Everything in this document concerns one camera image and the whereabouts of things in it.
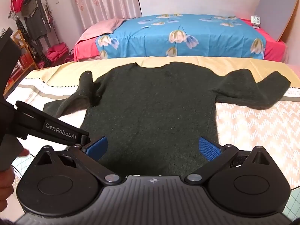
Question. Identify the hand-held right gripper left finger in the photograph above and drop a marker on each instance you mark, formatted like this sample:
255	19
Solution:
97	145

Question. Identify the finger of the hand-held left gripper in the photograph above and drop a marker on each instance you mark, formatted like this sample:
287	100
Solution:
54	126

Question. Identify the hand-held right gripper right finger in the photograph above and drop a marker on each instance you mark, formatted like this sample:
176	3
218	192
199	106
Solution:
208	148

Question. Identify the dark green knit sweater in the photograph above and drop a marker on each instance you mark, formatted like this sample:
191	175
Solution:
152	103

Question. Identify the pile of pink clothes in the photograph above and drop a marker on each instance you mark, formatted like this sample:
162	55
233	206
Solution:
57	52

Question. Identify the person's left hand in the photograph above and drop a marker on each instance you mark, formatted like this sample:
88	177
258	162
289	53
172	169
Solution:
5	185

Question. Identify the wooden shelf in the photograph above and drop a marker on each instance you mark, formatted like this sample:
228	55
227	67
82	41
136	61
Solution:
22	58

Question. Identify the grey hanging garment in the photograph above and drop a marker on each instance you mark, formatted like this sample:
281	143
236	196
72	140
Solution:
35	21

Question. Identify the red hanging garment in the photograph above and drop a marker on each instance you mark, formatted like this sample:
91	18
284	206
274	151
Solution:
17	1

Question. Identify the blue floral bed sheet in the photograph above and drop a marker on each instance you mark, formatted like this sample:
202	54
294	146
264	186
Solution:
145	42

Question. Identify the pink floral curtain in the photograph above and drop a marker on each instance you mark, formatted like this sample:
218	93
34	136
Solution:
105	0

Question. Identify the white digital clock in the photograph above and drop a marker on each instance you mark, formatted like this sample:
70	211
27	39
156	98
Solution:
255	20

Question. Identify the grey board with wooden edge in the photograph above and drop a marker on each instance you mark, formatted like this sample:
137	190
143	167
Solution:
276	9

